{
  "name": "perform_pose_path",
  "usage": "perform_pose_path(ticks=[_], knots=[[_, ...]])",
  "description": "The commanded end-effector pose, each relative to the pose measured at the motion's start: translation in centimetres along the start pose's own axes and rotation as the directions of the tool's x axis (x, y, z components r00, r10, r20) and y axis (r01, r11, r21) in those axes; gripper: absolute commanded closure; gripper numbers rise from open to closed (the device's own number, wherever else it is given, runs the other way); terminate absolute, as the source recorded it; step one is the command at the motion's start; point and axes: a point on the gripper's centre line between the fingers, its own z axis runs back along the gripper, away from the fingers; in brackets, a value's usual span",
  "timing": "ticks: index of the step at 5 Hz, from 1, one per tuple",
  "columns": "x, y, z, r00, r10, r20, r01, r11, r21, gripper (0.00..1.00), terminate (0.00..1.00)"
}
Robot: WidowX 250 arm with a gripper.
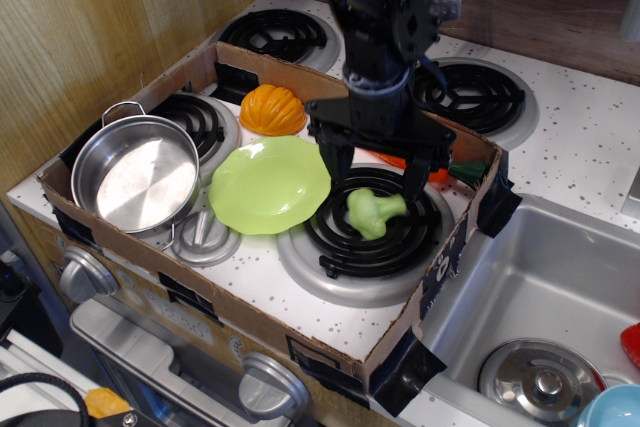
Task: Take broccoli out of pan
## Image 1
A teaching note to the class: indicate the back right black burner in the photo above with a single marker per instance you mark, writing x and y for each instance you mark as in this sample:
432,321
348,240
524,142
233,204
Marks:
481,96

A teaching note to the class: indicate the brown cardboard fence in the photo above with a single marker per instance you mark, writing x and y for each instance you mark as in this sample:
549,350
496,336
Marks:
348,356

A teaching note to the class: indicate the light blue bowl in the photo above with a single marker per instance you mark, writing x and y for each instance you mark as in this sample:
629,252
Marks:
616,406

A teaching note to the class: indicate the front left black burner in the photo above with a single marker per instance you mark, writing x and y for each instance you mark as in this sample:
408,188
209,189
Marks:
210,124

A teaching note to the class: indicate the left silver oven knob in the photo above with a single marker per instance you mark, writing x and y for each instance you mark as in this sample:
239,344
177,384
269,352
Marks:
84,277

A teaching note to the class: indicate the silver pot lid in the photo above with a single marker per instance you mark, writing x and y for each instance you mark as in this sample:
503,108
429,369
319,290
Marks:
539,379

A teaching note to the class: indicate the orange toy pumpkin half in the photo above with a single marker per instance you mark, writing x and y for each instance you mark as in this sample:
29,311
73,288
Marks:
273,111

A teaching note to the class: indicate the silver oven knob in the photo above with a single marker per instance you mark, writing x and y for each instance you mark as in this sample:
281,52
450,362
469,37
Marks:
268,390
84,277

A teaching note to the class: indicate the black burner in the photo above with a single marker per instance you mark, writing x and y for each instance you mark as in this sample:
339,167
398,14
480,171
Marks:
327,257
481,96
210,124
288,35

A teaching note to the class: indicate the red toy item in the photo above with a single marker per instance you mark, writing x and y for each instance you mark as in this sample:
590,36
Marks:
630,342

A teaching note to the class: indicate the silver oven door handle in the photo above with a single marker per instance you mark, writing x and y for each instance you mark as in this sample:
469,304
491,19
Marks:
167,379

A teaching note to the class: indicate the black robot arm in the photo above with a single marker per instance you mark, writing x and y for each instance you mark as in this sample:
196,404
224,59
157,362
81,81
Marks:
385,41

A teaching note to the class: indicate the orange yellow object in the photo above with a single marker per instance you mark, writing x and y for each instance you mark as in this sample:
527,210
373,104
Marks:
103,402

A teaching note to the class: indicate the green toy broccoli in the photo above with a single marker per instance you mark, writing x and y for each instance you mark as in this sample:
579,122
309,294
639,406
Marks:
369,214

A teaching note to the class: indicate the silver metal pot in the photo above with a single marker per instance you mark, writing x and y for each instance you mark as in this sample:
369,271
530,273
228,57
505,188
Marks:
139,173

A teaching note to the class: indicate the silver front stovetop knob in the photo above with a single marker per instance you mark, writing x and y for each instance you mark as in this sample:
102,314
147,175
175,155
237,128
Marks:
202,240

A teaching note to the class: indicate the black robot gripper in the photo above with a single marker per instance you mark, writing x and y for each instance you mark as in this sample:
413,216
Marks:
390,124

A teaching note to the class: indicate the orange toy carrot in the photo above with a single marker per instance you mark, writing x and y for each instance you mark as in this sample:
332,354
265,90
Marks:
470,173

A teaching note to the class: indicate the front right black burner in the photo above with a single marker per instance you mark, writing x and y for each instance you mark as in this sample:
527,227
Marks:
327,257

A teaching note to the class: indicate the back left black burner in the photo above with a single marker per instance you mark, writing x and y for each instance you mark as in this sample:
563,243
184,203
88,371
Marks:
288,35

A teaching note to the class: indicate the green plastic plate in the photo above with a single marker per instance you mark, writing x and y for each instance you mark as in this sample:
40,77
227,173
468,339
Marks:
269,185

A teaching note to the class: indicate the grey toy sink basin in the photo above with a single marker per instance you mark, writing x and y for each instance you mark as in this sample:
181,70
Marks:
552,274

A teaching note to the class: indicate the right silver oven knob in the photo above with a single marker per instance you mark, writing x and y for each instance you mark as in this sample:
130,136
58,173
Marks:
268,390

